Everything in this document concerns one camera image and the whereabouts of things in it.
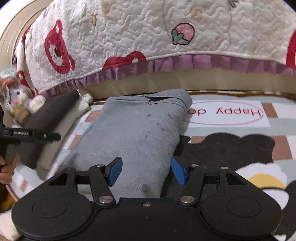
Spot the white quilt with red bears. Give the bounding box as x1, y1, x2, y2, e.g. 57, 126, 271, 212
14, 1, 295, 96

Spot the folded dark brown garment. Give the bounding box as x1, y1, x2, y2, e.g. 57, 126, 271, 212
18, 90, 79, 169

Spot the grey knit cat sweater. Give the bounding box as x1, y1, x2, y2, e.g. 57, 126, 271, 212
59, 89, 192, 199

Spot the beige mattress edge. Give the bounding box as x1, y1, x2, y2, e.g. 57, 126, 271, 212
86, 68, 295, 99

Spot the person's left hand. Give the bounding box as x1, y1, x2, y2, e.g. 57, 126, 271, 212
0, 156, 19, 185

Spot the folded cream garment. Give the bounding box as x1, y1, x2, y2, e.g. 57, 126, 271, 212
36, 90, 93, 180

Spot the grey bunny plush toy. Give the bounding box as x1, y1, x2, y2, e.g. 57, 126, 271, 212
1, 77, 46, 126

